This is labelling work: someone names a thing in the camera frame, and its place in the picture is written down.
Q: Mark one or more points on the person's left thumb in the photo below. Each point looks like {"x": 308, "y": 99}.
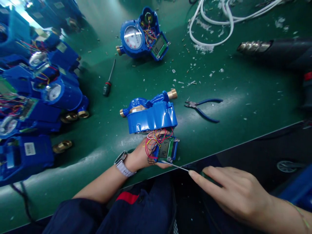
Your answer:
{"x": 161, "y": 133}

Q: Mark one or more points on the closed blue water meter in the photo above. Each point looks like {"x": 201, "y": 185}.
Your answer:
{"x": 152, "y": 117}

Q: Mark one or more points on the black caster wheel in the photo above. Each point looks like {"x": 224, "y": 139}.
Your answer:
{"x": 288, "y": 166}

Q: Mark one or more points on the person's right hand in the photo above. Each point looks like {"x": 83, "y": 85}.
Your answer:
{"x": 239, "y": 192}

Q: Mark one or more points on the scattered white plastic scraps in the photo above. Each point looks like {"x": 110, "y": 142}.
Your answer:
{"x": 203, "y": 47}

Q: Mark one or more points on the person's body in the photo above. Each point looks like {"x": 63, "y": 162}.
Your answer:
{"x": 146, "y": 212}

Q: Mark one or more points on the green display circuit board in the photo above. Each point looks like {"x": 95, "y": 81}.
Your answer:
{"x": 165, "y": 151}

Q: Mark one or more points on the open blue water meter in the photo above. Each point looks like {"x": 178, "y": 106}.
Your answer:
{"x": 136, "y": 41}

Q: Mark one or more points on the person's left fingers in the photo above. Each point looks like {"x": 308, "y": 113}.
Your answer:
{"x": 163, "y": 165}

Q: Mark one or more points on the person's right thumb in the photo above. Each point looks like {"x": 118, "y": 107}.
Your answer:
{"x": 202, "y": 181}

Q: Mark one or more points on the pile of blue meter housings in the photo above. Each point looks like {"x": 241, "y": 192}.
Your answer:
{"x": 31, "y": 97}

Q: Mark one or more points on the person's left hand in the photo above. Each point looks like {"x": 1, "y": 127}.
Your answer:
{"x": 141, "y": 156}

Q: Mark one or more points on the black heat gun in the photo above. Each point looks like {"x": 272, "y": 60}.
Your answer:
{"x": 275, "y": 50}

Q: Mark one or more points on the person's right index finger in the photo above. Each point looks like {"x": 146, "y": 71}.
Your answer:
{"x": 219, "y": 170}

